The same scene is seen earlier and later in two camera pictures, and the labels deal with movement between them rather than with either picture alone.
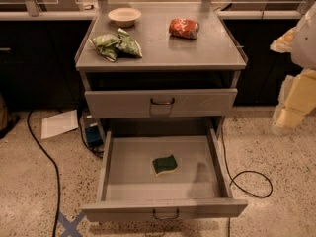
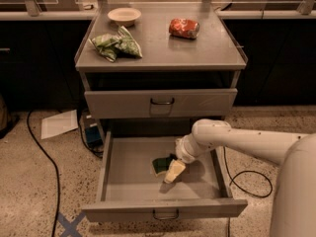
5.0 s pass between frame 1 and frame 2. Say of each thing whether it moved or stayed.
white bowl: stayed
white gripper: moved
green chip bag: stayed
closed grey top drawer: stayed
